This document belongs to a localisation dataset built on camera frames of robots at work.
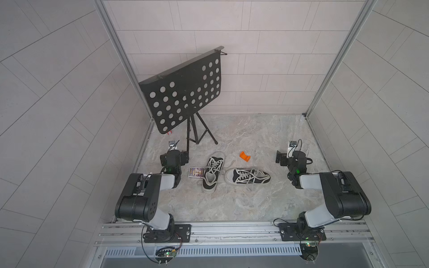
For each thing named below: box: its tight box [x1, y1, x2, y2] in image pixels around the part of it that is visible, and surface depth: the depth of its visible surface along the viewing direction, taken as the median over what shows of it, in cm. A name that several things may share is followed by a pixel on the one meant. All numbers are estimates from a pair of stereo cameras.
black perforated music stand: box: [138, 45, 228, 153], surface depth 67 cm
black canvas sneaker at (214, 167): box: [201, 151, 226, 194], surface depth 86 cm
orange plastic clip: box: [239, 150, 251, 162], surface depth 96 cm
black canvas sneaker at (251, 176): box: [224, 168, 271, 185], surface depth 84 cm
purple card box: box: [188, 166, 206, 179], surface depth 90 cm
